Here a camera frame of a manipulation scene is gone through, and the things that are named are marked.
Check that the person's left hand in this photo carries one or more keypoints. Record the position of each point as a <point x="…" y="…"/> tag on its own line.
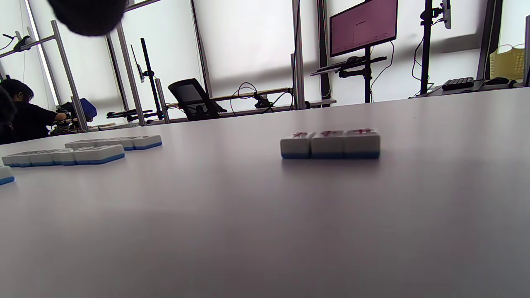
<point x="6" y="105"/>

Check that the person's right hand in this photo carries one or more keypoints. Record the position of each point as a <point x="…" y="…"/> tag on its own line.
<point x="87" y="14"/>

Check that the two-bamboo mahjong tile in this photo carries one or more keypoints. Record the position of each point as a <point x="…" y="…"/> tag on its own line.
<point x="10" y="159"/>

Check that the three-bamboo mahjong tile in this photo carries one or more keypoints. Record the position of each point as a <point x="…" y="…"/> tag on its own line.
<point x="15" y="159"/>

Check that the bird bamboo mahjong tile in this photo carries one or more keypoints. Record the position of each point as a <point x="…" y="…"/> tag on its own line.
<point x="5" y="159"/>

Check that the six-bamboo mahjong tile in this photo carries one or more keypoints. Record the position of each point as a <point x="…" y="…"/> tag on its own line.
<point x="37" y="157"/>

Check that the seven-bamboo mahjong tile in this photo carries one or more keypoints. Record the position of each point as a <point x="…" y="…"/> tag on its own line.
<point x="49" y="157"/>

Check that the black-red character mahjong tile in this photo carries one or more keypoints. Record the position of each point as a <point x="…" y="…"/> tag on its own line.
<point x="6" y="174"/>

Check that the single-circle mahjong tile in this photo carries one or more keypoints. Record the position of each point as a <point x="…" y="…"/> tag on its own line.
<point x="70" y="145"/>

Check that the eight-bamboo mahjong tile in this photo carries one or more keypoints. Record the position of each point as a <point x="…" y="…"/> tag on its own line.
<point x="66" y="156"/>

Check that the two-circle mahjong tile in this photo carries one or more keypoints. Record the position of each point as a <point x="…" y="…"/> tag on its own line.
<point x="78" y="144"/>

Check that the three-circle mahjong tile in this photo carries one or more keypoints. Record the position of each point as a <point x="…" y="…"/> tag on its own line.
<point x="86" y="143"/>

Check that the four-circle mahjong tile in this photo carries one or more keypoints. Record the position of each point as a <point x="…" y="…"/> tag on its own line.
<point x="93" y="143"/>

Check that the five-circle mahjong tile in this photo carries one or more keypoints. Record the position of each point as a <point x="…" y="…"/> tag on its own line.
<point x="101" y="143"/>

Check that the nine-bamboo mahjong tile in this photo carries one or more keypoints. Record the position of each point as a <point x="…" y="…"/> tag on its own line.
<point x="99" y="154"/>

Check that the six-circle mahjong tile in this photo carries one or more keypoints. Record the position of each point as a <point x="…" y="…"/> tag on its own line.
<point x="109" y="142"/>

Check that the seven-circle mahjong tile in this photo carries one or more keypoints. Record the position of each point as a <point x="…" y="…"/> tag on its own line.
<point x="119" y="142"/>

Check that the eight-circle mahjong tile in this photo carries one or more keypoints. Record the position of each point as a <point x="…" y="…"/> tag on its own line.
<point x="129" y="142"/>

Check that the nine-circle mahjong tile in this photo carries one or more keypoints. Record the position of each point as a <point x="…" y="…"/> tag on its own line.
<point x="148" y="141"/>

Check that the red-symbol mahjong tile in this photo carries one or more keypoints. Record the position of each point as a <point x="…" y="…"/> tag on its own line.
<point x="362" y="142"/>
<point x="328" y="144"/>
<point x="296" y="145"/>

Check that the blue storage box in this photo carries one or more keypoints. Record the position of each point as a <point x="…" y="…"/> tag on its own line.
<point x="87" y="108"/>

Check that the black monitor stand with tray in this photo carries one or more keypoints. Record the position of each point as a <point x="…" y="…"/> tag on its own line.
<point x="151" y="82"/>
<point x="425" y="58"/>
<point x="367" y="78"/>

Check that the black mesh office chair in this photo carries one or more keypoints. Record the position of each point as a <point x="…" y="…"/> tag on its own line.
<point x="192" y="99"/>

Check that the black keyboard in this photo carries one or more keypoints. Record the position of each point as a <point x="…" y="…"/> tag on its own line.
<point x="331" y="66"/>
<point x="457" y="84"/>

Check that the white standing desk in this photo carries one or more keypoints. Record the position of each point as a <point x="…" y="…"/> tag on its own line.
<point x="323" y="101"/>

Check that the black computer mouse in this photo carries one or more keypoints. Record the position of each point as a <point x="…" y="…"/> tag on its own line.
<point x="497" y="81"/>
<point x="354" y="59"/>

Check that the monitor with pink screen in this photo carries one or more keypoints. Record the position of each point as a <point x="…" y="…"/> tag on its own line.
<point x="362" y="27"/>

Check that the grey-backed monitor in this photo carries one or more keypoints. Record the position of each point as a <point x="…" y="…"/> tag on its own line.
<point x="446" y="14"/>

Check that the yellow plastic basket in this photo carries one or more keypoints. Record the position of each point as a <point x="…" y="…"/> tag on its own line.
<point x="507" y="64"/>

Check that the black mounted camera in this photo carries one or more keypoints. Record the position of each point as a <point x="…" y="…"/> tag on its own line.
<point x="263" y="102"/>
<point x="22" y="42"/>

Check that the aluminium profile frame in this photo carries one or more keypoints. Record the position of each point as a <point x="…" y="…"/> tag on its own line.
<point x="527" y="54"/>
<point x="298" y="62"/>
<point x="68" y="78"/>

